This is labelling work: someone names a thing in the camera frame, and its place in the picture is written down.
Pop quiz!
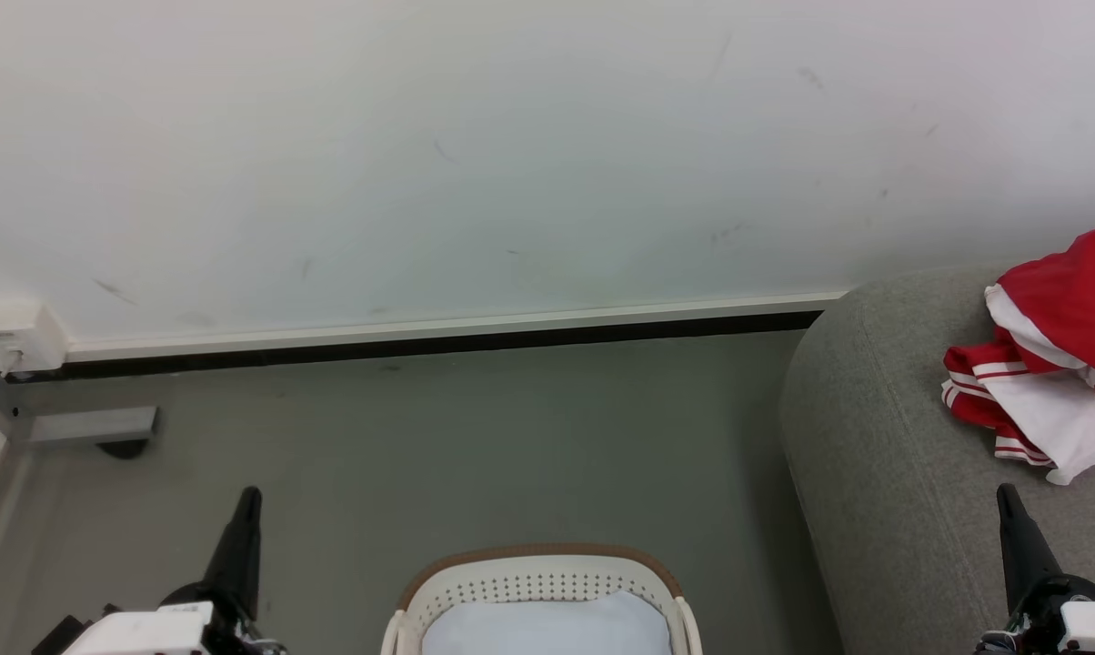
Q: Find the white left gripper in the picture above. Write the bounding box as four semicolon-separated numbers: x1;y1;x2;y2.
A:
31;487;264;655

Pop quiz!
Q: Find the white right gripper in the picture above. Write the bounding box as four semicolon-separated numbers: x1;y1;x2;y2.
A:
975;483;1095;655

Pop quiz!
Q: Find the red and white garment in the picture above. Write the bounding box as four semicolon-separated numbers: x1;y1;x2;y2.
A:
941;229;1095;486

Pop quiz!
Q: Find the grey fabric sofa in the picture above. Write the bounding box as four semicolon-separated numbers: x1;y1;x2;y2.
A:
779;264;1095;655

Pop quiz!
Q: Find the white laundry basket brown rim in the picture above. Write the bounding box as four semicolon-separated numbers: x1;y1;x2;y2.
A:
381;544;703;655

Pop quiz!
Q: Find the pale white cloth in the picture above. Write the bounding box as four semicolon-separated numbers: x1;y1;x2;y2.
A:
420;591;674;655

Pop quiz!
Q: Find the white and black baseboard strip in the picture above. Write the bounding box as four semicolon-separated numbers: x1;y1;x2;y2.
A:
6;291;849;383

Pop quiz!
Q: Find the grey metal frame foot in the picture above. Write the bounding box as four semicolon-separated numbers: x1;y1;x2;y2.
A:
27;406;159;444

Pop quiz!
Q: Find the white wall socket box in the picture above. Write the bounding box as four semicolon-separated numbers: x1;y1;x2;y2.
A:
0;301;68;375

